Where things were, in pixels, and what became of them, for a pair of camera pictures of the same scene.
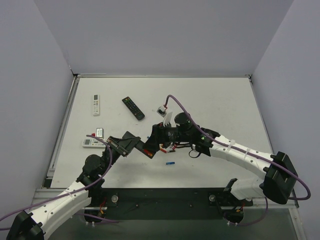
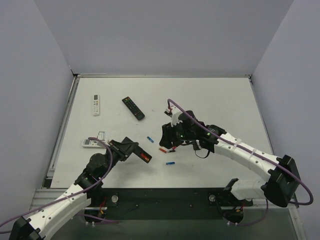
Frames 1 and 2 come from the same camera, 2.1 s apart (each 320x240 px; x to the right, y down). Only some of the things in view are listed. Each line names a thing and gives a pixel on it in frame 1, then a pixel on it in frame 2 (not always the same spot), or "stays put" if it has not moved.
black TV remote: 137,112 stays put
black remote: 149,149 -> 139,152
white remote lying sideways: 93,142 stays put
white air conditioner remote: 96,105 stays put
